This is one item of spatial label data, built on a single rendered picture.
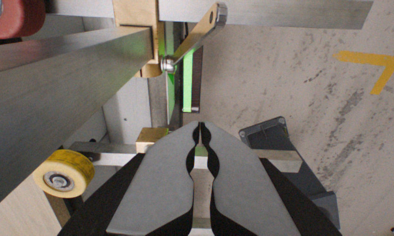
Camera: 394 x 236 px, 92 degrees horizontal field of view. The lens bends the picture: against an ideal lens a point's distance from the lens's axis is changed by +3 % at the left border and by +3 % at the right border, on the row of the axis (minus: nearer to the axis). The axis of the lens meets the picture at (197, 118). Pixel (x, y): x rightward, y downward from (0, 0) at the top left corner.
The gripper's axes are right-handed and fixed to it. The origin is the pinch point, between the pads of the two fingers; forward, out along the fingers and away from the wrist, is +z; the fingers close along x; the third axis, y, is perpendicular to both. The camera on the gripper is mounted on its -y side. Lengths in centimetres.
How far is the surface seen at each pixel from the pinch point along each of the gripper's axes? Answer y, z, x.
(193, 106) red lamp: 13.3, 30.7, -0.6
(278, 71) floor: 22, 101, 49
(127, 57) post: -3.2, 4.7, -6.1
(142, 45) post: -3.4, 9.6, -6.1
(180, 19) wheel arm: -5.9, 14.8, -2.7
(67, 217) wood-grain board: 31.0, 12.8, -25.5
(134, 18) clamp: -5.7, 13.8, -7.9
